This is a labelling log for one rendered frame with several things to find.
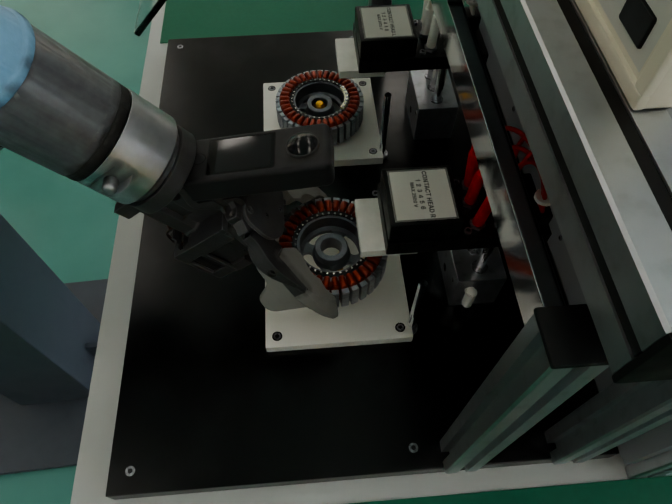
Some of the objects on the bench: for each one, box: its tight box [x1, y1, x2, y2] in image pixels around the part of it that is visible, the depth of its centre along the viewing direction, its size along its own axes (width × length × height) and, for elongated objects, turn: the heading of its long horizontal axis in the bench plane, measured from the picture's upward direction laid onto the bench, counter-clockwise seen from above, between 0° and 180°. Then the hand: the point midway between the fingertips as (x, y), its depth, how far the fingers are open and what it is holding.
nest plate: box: [265, 233, 413, 352], centre depth 58 cm, size 15×15×1 cm
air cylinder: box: [437, 247, 507, 305], centre depth 57 cm, size 5×8×6 cm
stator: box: [276, 70, 364, 145], centre depth 69 cm, size 11×11×4 cm
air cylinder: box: [405, 69, 458, 140], centre depth 70 cm, size 5×8×6 cm
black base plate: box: [105, 30, 619, 500], centre depth 66 cm, size 47×64×2 cm
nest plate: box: [263, 78, 383, 167], centre depth 71 cm, size 15×15×1 cm
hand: (336, 251), depth 53 cm, fingers closed on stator, 13 cm apart
